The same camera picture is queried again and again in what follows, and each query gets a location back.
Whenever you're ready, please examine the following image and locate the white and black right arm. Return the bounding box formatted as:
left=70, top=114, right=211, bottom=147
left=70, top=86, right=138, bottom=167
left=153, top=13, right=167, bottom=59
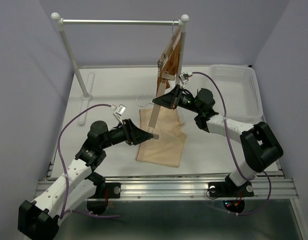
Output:
left=153, top=85, right=283, bottom=195

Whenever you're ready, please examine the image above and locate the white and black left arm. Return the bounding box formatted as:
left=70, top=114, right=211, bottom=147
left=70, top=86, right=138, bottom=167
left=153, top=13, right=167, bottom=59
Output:
left=18, top=119, right=158, bottom=240

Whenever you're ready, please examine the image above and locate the aluminium mounting rail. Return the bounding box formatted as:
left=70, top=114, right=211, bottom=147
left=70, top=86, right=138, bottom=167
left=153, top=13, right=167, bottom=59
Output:
left=34, top=173, right=299, bottom=201

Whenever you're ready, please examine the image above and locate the beige underwear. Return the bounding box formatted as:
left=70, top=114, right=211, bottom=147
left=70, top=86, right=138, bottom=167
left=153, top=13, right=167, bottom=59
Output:
left=136, top=108, right=186, bottom=168

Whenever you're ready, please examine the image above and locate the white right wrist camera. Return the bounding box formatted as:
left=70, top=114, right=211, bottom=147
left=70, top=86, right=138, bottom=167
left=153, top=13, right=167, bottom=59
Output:
left=179, top=71, right=193, bottom=89

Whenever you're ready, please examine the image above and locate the white plastic basket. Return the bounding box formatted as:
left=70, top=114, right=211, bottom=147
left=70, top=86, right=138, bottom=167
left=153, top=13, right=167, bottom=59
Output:
left=209, top=64, right=263, bottom=123

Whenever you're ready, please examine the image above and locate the white clothes rack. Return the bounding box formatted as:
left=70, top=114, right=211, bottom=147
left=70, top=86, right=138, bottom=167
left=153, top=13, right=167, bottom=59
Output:
left=51, top=12, right=189, bottom=127

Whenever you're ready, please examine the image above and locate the wooden hanger with brown underwear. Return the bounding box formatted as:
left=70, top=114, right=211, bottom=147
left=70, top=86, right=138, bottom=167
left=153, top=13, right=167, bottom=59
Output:
left=156, top=21, right=182, bottom=73

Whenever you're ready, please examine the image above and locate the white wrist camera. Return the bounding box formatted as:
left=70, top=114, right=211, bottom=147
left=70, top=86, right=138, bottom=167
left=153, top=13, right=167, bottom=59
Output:
left=113, top=104, right=126, bottom=123
left=179, top=71, right=193, bottom=89

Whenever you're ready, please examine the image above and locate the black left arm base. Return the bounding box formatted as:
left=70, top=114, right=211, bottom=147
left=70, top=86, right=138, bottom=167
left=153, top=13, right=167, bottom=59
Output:
left=87, top=182, right=121, bottom=215

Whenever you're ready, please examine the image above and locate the wooden clip hanger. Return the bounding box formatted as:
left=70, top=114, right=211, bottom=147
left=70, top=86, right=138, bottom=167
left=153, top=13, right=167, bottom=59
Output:
left=148, top=71, right=175, bottom=140

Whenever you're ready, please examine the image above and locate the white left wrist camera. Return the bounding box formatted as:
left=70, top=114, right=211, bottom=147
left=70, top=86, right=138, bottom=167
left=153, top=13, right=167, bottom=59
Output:
left=113, top=104, right=126, bottom=123

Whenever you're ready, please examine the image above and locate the brown underwear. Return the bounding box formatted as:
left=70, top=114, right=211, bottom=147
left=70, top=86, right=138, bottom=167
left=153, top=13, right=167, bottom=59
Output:
left=156, top=39, right=181, bottom=93

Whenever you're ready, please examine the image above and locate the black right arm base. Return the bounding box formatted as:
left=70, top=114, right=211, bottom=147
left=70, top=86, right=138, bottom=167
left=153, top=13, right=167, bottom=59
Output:
left=205, top=181, right=254, bottom=214

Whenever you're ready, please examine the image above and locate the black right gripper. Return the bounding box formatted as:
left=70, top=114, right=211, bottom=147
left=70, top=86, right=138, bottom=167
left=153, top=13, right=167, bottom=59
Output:
left=152, top=83, right=202, bottom=114

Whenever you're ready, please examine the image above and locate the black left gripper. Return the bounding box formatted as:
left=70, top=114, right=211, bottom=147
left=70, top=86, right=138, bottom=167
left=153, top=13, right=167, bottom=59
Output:
left=100, top=118, right=153, bottom=149

